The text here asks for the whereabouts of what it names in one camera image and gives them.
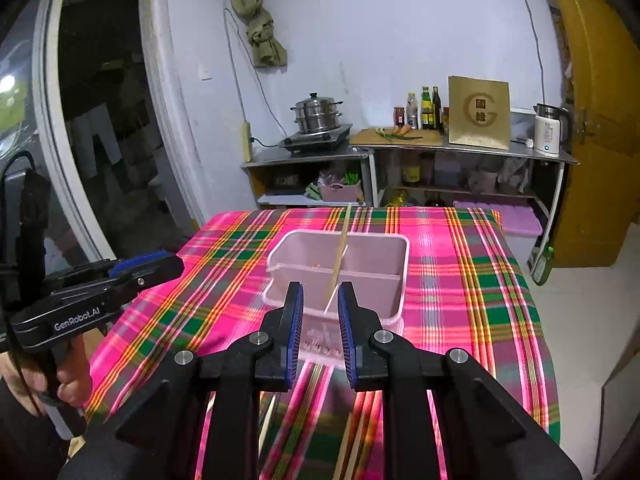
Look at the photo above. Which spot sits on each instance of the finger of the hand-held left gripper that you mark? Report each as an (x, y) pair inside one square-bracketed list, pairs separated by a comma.
[(132, 262), (155, 272)]

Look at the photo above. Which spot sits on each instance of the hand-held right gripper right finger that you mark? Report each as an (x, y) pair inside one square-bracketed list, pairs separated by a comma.
[(347, 335)]

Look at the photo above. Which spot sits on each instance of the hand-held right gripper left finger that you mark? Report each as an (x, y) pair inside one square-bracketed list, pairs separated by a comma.
[(295, 335)]

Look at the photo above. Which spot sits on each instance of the pink plastic utensil holder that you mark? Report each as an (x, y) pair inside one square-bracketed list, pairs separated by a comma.
[(380, 300)]

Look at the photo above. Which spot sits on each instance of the wooden chopstick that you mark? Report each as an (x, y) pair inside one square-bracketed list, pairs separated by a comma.
[(340, 250), (270, 425)]

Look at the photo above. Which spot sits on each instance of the person's left hand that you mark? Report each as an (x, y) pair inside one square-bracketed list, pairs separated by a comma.
[(75, 385)]

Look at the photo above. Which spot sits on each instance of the pink plaid tablecloth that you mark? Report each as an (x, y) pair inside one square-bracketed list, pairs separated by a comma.
[(450, 310)]

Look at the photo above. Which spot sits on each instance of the hanging white garment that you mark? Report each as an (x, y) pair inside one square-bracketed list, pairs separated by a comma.
[(92, 135)]

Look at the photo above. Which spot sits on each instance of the pink storage basket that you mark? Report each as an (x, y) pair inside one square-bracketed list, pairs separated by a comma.
[(340, 192)]

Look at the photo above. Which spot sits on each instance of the beige power strip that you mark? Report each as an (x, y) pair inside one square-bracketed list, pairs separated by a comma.
[(246, 142)]

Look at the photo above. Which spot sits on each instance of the small steel shelf table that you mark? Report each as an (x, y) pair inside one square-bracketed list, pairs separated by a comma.
[(300, 159)]

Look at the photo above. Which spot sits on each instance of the yellow jar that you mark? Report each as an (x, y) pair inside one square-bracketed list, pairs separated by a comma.
[(410, 170)]

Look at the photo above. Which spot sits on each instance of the lilac plastic bin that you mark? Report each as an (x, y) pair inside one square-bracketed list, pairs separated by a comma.
[(500, 220)]

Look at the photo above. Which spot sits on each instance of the black cooktop stove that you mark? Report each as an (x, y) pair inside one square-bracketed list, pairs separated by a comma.
[(312, 142)]

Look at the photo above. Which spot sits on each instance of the wooden cutting board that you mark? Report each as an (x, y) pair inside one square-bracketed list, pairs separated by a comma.
[(370, 137)]

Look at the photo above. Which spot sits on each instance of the green glass bottle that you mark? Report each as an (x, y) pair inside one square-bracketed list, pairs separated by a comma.
[(541, 267)]

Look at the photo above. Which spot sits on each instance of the green onion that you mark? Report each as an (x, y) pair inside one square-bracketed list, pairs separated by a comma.
[(385, 132)]

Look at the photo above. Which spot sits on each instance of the carrot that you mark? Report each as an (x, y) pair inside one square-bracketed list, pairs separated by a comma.
[(404, 131)]

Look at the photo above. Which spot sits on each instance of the stainless steel steamer pot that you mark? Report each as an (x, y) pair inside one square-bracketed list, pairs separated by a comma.
[(315, 115)]

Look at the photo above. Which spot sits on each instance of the red sauce jar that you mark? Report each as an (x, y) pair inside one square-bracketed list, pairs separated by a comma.
[(399, 117)]

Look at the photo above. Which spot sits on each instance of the clear plastic bottle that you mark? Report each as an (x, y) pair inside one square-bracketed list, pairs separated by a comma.
[(412, 112)]

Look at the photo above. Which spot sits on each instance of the long steel shelf table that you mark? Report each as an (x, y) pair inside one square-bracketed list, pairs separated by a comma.
[(500, 152)]

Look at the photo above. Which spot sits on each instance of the yellow oil bottle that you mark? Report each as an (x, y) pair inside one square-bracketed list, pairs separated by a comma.
[(426, 110)]

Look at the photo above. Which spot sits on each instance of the dark glass bottle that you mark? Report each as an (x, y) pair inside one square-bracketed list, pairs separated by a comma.
[(436, 110)]

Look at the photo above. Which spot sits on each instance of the gold square box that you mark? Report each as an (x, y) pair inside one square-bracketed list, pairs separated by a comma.
[(477, 110)]

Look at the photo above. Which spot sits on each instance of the hanging olive green cloth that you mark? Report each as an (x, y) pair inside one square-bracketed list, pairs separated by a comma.
[(262, 30)]

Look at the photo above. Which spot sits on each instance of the white electric kettle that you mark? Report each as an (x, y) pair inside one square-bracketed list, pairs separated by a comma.
[(547, 132)]

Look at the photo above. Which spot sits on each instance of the yellow wooden door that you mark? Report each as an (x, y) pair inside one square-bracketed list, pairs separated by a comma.
[(595, 135)]

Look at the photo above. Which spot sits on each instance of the white arched door frame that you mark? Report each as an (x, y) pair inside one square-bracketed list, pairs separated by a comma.
[(165, 110)]

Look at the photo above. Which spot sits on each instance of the white wall switch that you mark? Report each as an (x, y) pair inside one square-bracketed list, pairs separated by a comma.
[(204, 73)]

